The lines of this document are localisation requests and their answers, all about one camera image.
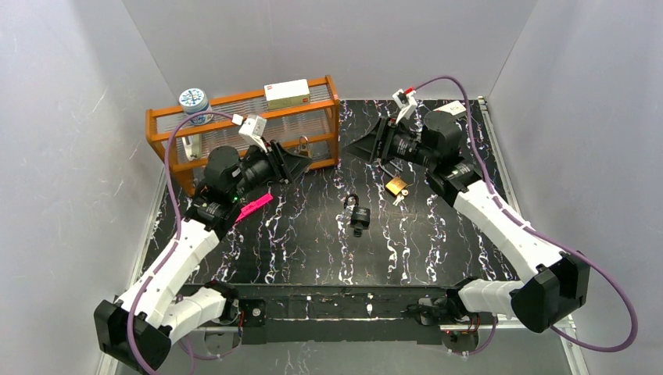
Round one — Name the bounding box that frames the long shackle brass padlock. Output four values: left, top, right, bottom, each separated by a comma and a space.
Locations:
379, 165, 407, 196

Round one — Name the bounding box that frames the silver key bunch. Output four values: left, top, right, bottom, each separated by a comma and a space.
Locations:
393, 189, 409, 206

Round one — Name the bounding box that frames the black padlock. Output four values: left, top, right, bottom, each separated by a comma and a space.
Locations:
343, 194, 371, 231

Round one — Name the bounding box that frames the small brass padlock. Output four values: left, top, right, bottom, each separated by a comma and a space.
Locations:
296, 136, 312, 159

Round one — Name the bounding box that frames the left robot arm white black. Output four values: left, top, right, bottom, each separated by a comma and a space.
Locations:
93, 141, 313, 374

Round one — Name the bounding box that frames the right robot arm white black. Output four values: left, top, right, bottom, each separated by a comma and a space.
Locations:
345, 111, 590, 333

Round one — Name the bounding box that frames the white olive box on shelf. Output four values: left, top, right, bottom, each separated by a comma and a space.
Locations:
264, 79, 310, 111

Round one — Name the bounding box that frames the white small box on table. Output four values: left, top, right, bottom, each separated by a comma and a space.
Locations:
435, 101, 467, 120

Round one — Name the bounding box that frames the blue white round tin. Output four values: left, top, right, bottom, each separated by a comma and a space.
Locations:
178, 87, 213, 126

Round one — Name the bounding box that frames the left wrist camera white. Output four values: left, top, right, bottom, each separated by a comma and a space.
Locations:
231, 114, 267, 153

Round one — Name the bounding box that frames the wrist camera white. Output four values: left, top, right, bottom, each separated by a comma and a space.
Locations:
392, 87, 418, 124
231, 114, 267, 153

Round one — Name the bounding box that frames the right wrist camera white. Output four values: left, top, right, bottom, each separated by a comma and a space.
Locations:
392, 87, 418, 124

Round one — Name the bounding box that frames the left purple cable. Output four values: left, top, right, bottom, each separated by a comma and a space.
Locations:
127, 111, 242, 375

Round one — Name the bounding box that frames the purple cable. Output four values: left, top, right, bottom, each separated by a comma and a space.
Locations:
411, 76, 639, 354
127, 111, 242, 375

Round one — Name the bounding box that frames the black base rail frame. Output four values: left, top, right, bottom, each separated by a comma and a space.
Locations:
106, 283, 576, 358

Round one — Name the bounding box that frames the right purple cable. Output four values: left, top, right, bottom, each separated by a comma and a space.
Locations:
411, 76, 639, 354

